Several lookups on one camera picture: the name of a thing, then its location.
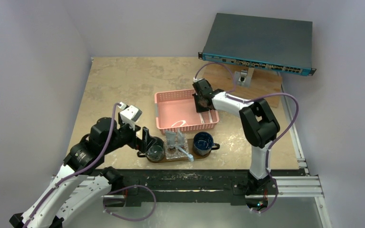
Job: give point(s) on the oval wooden tray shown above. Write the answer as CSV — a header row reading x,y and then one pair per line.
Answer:
x,y
196,156

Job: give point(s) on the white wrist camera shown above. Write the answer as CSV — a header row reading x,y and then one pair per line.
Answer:
x,y
128,115
195,80

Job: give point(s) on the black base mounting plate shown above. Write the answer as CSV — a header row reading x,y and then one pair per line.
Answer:
x,y
182,185

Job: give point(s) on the white toothbrush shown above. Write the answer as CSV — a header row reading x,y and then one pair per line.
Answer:
x,y
202,118
210,116

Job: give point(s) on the pink plastic basket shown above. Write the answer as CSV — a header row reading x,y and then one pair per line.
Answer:
x,y
176,109

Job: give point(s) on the dark blue mug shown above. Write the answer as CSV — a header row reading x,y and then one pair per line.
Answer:
x,y
203,144

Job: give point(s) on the blue toothbrush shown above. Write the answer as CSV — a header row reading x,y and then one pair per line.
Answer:
x,y
189,156

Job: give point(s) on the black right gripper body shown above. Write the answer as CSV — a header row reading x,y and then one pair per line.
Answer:
x,y
203,107

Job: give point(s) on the metal stand bracket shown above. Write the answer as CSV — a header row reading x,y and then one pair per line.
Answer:
x,y
243,77

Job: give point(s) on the blue network switch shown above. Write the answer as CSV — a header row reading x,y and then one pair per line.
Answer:
x,y
281,45

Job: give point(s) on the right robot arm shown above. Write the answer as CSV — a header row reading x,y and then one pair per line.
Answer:
x,y
259,124

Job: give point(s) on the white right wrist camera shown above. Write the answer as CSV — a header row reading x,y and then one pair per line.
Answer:
x,y
195,80

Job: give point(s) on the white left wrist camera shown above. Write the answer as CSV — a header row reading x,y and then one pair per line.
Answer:
x,y
128,115

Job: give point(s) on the wooden base board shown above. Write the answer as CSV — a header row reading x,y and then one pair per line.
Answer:
x,y
261,83

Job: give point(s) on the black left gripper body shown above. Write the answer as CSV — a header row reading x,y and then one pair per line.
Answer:
x,y
126,135

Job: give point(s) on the dark green mug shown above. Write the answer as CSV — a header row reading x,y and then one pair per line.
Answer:
x,y
153,149

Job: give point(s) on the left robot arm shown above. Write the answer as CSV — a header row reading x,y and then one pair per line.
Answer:
x,y
59,204

